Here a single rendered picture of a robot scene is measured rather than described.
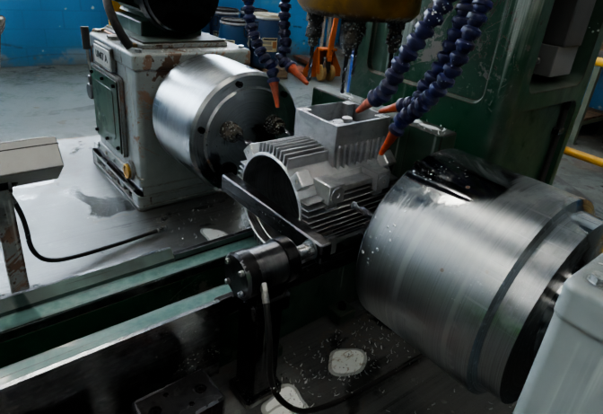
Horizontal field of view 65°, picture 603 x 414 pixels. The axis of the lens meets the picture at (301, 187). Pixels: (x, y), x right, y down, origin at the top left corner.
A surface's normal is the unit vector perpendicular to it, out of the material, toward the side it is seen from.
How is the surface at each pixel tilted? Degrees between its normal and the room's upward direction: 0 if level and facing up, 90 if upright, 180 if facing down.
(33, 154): 50
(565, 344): 89
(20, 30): 90
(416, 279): 77
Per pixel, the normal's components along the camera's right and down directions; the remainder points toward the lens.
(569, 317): -0.78, 0.21
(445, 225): -0.50, -0.46
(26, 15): 0.59, 0.40
